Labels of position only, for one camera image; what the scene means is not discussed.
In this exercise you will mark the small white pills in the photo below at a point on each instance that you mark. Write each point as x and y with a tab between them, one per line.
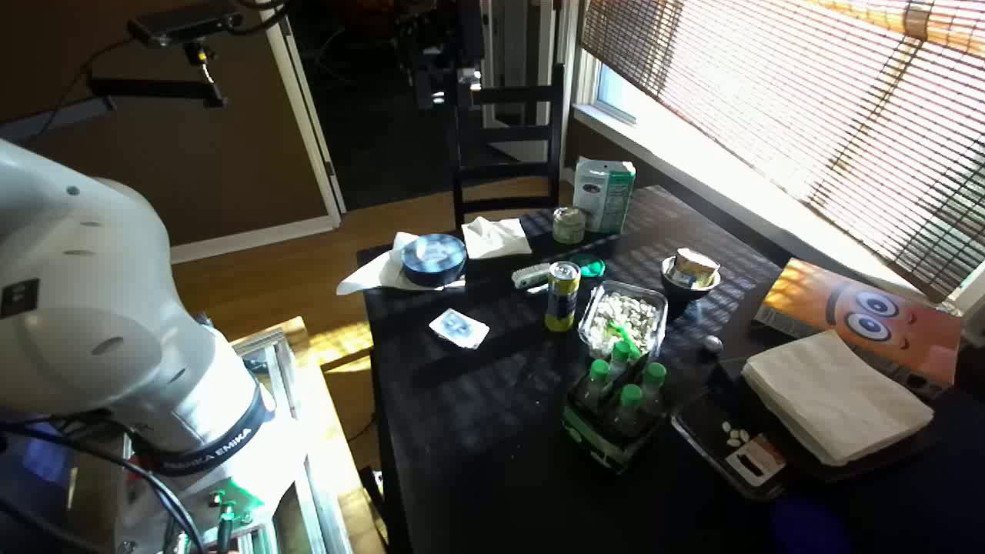
735	435

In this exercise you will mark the black camera on mount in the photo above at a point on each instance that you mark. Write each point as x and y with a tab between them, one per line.
186	20

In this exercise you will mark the white scrub brush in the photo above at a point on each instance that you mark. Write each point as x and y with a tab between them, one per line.
531	274

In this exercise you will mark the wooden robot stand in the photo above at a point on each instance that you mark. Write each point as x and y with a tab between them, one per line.
308	433

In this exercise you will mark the clear plastic food container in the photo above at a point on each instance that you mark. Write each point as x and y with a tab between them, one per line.
620	310

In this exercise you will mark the orange book with eyes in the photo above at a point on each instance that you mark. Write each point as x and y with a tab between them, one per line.
873	317

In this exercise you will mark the blue disc stack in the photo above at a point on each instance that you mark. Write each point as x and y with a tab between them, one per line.
437	256

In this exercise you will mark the small grey ball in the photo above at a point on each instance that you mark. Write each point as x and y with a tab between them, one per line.
713	343

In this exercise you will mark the white paper sheet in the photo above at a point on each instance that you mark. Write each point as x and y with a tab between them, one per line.
371	274

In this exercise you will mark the window blinds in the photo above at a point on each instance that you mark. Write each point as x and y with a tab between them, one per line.
819	102

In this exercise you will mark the folded white towel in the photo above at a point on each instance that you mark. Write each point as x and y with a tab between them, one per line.
837	399

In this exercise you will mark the green round lid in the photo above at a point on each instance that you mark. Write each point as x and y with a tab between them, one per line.
593	268

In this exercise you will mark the black kitchen scale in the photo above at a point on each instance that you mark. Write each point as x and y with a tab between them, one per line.
710	426

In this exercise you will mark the white and green carton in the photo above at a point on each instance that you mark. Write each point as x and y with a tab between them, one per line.
606	190

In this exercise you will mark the cream pastry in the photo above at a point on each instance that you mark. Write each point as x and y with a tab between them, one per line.
695	263

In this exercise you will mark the small white blue packet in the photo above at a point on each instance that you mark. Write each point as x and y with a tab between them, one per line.
461	328

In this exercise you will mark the black wooden chair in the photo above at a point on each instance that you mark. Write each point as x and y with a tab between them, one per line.
503	132

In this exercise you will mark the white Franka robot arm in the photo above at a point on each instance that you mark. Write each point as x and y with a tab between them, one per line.
80	309

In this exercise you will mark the white crumpled napkin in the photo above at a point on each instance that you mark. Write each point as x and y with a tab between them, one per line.
494	237

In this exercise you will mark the black green margarita carton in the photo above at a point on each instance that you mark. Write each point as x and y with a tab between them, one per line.
606	441

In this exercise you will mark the black bowl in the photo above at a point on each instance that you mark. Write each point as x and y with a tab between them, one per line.
686	293

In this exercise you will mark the small pale jar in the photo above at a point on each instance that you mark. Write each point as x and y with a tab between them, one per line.
568	226

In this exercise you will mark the green lime piece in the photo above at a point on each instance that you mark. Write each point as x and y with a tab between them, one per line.
598	375

